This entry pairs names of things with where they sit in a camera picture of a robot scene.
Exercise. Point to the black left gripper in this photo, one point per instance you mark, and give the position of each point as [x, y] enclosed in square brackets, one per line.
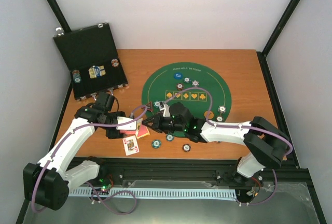
[113, 135]

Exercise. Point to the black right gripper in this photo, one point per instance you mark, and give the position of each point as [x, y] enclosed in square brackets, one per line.
[156, 125]

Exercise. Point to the red triangular dealer button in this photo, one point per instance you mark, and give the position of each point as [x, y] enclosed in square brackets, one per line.
[149, 106]

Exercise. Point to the teal poker chip stack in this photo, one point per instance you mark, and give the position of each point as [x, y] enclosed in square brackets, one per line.
[156, 144]

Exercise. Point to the king of hearts card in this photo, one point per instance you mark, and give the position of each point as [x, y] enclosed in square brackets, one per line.
[130, 145]

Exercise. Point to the brown poker chip stack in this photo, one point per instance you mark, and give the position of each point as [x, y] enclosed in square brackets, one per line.
[186, 148]

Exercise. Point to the blue small blind button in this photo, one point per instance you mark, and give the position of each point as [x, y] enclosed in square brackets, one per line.
[178, 75]

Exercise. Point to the red playing card deck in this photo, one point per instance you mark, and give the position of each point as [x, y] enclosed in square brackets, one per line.
[128, 132]

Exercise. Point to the orange big blind button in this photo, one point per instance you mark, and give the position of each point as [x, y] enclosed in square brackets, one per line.
[209, 115]

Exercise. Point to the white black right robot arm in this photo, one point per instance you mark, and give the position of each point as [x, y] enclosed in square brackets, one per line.
[266, 143]

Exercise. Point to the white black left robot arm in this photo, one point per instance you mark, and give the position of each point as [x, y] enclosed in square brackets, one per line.
[49, 181]

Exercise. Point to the gold playing card box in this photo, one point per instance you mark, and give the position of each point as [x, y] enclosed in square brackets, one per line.
[141, 130]

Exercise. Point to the blue chips in case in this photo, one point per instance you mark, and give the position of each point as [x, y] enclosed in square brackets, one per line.
[96, 71]

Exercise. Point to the mixed chip stack in case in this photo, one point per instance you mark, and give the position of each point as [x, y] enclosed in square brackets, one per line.
[76, 76]

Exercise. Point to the orange chip in case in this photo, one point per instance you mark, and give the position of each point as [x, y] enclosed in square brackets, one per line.
[115, 62]

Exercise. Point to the black poker case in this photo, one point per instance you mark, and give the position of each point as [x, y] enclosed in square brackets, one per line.
[86, 47]

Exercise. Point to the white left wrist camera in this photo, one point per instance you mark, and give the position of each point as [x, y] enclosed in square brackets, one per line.
[124, 123]

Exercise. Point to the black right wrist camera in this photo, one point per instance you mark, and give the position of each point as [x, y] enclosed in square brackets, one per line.
[176, 111]

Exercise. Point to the black aluminium frame rail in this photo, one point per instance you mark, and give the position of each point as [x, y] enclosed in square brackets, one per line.
[288, 196]

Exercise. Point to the light blue cable duct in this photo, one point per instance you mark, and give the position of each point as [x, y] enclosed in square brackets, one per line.
[170, 194]

